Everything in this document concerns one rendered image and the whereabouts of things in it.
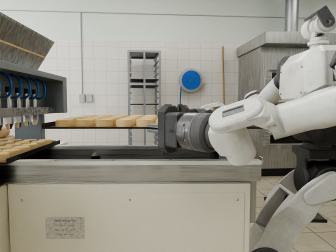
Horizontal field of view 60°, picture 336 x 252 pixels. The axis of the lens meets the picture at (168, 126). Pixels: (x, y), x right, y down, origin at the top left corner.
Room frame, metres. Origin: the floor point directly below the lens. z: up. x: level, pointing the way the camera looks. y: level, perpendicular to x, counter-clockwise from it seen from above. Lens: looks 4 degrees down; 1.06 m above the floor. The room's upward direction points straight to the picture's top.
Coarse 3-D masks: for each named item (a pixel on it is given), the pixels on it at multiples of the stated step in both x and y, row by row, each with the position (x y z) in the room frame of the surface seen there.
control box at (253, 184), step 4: (252, 184) 0.86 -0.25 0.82; (252, 188) 0.86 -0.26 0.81; (252, 192) 0.86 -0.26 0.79; (252, 196) 0.86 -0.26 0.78; (252, 200) 0.86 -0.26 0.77; (252, 204) 0.86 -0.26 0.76; (252, 208) 0.86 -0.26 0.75; (252, 212) 0.86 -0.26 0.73; (252, 216) 0.86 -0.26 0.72; (252, 220) 0.86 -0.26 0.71
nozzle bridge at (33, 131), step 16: (0, 64) 0.80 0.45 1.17; (16, 64) 0.88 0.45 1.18; (0, 80) 0.95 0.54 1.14; (16, 80) 1.05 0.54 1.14; (48, 80) 1.24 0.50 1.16; (64, 80) 1.30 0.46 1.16; (48, 96) 1.28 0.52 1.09; (64, 96) 1.30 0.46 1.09; (0, 112) 0.85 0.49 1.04; (16, 112) 0.94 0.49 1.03; (32, 112) 1.06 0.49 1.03; (48, 112) 1.20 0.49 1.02; (64, 112) 1.29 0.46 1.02; (16, 128) 1.29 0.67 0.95; (32, 128) 1.29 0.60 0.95
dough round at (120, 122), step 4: (116, 120) 0.80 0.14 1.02; (120, 120) 0.79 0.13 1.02; (124, 120) 0.79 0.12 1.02; (128, 120) 0.80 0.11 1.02; (132, 120) 0.81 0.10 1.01; (116, 124) 0.80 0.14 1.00; (120, 124) 0.79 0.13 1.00; (124, 124) 0.79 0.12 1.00; (128, 124) 0.80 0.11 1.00; (132, 124) 0.81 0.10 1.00
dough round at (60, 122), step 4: (56, 120) 0.80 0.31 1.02; (60, 120) 0.80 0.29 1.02; (64, 120) 0.80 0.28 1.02; (68, 120) 0.80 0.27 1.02; (72, 120) 0.81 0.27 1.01; (56, 124) 0.80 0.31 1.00; (60, 124) 0.80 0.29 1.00; (64, 124) 0.80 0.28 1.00; (68, 124) 0.80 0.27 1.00; (72, 124) 0.81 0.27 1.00
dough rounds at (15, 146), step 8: (0, 144) 0.99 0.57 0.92; (8, 144) 0.99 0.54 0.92; (16, 144) 0.99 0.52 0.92; (24, 144) 0.99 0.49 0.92; (32, 144) 0.99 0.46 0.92; (40, 144) 1.05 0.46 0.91; (0, 152) 0.82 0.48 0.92; (8, 152) 0.82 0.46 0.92; (16, 152) 0.87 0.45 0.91; (0, 160) 0.79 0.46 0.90
